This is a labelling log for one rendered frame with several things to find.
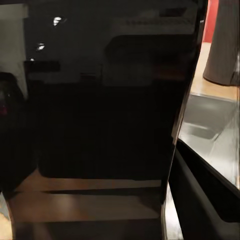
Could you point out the bottle of coffee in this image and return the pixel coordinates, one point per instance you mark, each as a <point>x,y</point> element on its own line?
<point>92,98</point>

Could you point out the drop in sink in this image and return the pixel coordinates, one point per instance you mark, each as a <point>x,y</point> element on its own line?
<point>211,127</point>

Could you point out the countertop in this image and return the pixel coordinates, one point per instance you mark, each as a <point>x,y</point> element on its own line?
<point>200,85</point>
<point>205,47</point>

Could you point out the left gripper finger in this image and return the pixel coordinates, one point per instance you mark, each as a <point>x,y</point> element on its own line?
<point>207,204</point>

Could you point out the coffee maker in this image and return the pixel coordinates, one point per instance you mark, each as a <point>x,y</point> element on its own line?
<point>223,62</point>

